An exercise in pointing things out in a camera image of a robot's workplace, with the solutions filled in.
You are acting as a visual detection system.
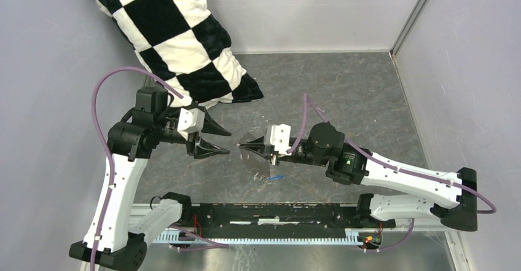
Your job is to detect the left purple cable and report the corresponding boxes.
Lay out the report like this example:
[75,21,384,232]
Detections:
[89,66,231,271]

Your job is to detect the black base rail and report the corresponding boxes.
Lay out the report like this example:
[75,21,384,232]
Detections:
[177,203,396,239]

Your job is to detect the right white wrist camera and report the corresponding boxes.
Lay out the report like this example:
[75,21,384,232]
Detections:
[264,124,291,155]

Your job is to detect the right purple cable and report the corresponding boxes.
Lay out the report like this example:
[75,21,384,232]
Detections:
[286,93,498,253]

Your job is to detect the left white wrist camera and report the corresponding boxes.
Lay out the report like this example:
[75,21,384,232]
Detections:
[176,108,204,140]

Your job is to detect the purple cable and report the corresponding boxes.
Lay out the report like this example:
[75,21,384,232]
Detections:
[89,66,231,271]
[286,93,498,253]

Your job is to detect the black white checkered blanket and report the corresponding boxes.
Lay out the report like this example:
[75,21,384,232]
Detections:
[95,0,264,108]

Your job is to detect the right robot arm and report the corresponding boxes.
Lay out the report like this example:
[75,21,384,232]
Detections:
[239,122,478,232]

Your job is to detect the white slotted cable duct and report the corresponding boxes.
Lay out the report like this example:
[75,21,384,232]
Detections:
[153,228,382,246]

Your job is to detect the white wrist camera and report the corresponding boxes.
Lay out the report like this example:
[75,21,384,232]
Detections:
[176,108,204,140]
[264,124,291,155]

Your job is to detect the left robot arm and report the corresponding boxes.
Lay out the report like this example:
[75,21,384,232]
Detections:
[69,87,229,270]

